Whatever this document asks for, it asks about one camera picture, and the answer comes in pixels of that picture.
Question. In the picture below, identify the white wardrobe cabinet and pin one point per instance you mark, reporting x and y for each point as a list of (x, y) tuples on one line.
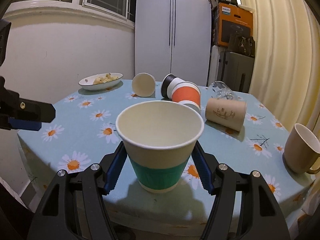
[(173, 36)]

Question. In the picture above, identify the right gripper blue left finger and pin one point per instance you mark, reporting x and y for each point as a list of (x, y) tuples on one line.
[(115, 167)]

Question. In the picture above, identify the orange Philips cardboard box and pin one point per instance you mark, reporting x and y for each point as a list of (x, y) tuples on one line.
[(229, 20)]

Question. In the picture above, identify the floral bowl with food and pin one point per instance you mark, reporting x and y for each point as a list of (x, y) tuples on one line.
[(100, 81)]

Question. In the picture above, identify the brown kraft paper cup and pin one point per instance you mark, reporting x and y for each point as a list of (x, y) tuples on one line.
[(228, 113)]

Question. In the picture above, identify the pink banded paper cup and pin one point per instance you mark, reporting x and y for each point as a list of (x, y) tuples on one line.
[(143, 84)]

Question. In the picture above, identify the green banded paper cup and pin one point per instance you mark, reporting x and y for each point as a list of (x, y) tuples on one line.
[(159, 137)]

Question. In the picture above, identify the dark grey suitcase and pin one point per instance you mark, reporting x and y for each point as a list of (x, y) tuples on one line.
[(235, 70)]

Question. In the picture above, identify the black banded paper cup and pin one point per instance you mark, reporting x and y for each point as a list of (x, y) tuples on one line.
[(168, 84)]

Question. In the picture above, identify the cream curtain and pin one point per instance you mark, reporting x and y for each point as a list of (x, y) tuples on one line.
[(286, 69)]

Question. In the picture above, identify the orange banded paper cup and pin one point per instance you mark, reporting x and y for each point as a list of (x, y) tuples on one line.
[(188, 94)]

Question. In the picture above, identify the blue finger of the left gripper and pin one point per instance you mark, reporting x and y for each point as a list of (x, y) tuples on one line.
[(12, 106), (24, 125)]

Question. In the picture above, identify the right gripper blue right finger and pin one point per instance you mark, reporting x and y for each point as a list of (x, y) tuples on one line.
[(205, 164)]

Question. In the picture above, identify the beige ceramic mug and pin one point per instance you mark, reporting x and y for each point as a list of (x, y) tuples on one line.
[(301, 150)]

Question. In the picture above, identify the dark handbag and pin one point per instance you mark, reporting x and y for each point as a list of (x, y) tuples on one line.
[(244, 45)]

